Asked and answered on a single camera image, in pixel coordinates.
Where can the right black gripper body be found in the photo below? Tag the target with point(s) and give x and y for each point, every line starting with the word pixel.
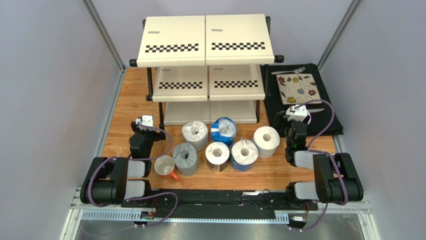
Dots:
pixel 297 124

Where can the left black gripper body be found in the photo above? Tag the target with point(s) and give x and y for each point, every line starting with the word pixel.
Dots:
pixel 149 136

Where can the blue label roll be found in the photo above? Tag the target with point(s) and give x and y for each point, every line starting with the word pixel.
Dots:
pixel 244 154

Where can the blue plastic roll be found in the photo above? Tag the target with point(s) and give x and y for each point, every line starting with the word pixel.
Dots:
pixel 224 130

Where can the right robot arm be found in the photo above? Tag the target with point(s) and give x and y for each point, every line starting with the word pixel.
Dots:
pixel 335 177

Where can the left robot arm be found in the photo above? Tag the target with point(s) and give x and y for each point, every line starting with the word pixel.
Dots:
pixel 113 180

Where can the cream three-tier checkered shelf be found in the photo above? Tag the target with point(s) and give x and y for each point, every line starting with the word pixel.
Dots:
pixel 203 67

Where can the plain white toilet roll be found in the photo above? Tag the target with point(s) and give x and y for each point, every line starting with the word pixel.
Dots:
pixel 267 140

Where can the silver table knife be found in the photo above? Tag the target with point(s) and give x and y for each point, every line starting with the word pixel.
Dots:
pixel 311 111

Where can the grey wrapped toilet roll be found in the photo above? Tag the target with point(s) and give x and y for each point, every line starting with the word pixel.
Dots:
pixel 185 158

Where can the square floral ceramic plate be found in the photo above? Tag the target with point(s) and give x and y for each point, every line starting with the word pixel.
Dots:
pixel 297 88

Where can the white wrapped toilet roll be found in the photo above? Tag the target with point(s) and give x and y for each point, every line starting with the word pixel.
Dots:
pixel 195 133

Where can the silver fork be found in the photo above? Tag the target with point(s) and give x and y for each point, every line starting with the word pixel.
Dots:
pixel 296 71

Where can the brown wrapped toilet roll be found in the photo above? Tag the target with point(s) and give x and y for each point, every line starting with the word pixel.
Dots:
pixel 217 156

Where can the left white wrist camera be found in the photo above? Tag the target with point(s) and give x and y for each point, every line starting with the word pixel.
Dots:
pixel 145 120

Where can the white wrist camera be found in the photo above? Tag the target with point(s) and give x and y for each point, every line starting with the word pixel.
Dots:
pixel 145 120
pixel 299 114

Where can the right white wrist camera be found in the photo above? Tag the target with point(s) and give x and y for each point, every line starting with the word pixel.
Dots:
pixel 299 114

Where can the white mug orange handle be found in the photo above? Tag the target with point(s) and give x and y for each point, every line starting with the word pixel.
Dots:
pixel 165 166

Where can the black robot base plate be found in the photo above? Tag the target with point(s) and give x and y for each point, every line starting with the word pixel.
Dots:
pixel 221 204

